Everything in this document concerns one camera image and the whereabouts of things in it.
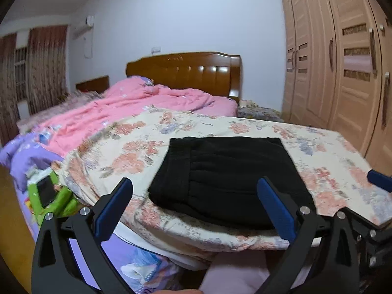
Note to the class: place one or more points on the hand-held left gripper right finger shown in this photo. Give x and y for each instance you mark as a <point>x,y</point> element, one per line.
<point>275,208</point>

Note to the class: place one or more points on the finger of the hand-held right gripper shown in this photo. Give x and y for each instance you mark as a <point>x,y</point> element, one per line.
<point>379,179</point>
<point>367,225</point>

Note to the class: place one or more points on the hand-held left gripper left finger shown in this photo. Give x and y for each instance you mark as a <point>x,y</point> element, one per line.
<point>113,208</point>

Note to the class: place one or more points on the black pants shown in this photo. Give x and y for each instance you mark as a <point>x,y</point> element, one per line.
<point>226,177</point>

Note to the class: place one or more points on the green phone holder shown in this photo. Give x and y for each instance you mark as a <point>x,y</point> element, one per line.
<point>66,199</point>

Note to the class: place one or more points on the cream floral blanket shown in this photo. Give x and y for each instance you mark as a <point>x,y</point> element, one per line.
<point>128,150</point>

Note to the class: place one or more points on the black phone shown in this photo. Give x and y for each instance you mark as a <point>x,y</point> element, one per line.
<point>46,191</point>

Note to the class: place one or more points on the pink cloth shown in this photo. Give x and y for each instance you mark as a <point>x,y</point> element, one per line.
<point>235,275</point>

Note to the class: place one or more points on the floral pillow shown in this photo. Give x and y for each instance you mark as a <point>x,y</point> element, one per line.
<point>257,111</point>

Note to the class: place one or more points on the pink quilt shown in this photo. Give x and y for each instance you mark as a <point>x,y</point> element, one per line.
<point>122,110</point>

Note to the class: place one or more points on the purple printed bed sheet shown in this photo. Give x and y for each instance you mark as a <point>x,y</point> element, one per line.
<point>24,156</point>

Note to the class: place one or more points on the floral bedding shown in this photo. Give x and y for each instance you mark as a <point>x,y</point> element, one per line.
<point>61,104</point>

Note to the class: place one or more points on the wooden wardrobe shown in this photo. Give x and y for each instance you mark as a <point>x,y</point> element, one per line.
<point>337,67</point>

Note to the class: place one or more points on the brown patterned curtain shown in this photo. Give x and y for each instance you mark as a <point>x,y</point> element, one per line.
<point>46,67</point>
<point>6,85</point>

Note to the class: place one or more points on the wooden headboard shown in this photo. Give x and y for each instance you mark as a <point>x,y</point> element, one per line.
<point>190,70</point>

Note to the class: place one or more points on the window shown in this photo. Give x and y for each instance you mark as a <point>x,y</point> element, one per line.
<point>20,73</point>

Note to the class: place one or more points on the white air conditioner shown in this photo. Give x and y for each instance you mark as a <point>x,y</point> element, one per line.
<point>82,27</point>

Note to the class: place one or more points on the wall socket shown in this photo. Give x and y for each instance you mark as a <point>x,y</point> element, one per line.
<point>156,49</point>

